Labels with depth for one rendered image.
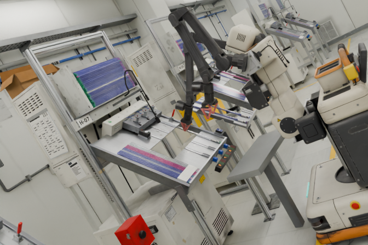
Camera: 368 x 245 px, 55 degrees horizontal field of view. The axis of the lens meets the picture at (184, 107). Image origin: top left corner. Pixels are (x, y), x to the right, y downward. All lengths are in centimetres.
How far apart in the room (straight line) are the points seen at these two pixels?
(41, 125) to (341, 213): 192
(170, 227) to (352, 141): 120
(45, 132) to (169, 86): 147
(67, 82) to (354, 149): 175
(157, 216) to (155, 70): 173
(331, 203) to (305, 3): 795
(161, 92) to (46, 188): 149
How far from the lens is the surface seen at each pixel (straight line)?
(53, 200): 386
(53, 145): 257
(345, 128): 200
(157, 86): 365
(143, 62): 367
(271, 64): 212
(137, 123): 253
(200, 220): 213
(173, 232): 239
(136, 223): 190
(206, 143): 254
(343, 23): 975
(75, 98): 242
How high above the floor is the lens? 132
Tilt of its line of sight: 5 degrees down
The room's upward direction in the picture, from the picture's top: 30 degrees counter-clockwise
